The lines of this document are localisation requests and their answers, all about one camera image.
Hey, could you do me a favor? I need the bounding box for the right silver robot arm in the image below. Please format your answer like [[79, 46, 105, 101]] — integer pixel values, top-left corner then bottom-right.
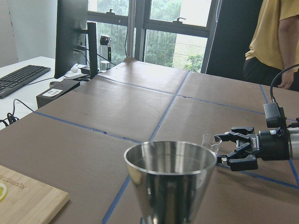
[[217, 127, 299, 171]]

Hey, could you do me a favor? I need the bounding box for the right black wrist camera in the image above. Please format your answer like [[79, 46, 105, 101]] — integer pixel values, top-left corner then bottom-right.
[[263, 102, 286, 128]]

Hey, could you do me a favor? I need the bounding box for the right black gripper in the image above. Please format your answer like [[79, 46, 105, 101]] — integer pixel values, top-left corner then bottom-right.
[[214, 126, 290, 171]]

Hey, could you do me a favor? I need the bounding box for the black box with label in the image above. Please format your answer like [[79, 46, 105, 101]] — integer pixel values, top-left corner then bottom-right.
[[36, 79, 80, 108]]

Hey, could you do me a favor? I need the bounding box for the bamboo cutting board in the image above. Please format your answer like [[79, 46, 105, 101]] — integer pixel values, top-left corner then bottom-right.
[[0, 166, 69, 224]]

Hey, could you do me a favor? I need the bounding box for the black keyboard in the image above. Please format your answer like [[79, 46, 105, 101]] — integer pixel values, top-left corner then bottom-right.
[[0, 65, 51, 99]]

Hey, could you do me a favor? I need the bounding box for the clear glass measuring cup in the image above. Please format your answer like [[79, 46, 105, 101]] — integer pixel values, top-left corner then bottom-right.
[[201, 134, 222, 155]]

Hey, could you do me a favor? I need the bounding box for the right camera black cable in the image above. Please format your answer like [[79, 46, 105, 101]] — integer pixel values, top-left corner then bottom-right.
[[270, 64, 299, 105]]

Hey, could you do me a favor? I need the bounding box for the steel double jigger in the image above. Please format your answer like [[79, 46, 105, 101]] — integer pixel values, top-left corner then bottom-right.
[[124, 141, 217, 224]]

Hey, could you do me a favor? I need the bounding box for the black computer monitor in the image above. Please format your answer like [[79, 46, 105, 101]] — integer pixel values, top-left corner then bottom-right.
[[54, 0, 98, 79]]

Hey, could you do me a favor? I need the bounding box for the aluminium frame post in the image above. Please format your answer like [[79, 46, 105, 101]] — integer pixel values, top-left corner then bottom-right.
[[126, 0, 136, 58]]

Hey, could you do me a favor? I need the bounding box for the person in yellow shirt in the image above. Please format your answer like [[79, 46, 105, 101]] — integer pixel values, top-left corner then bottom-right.
[[243, 0, 299, 91]]

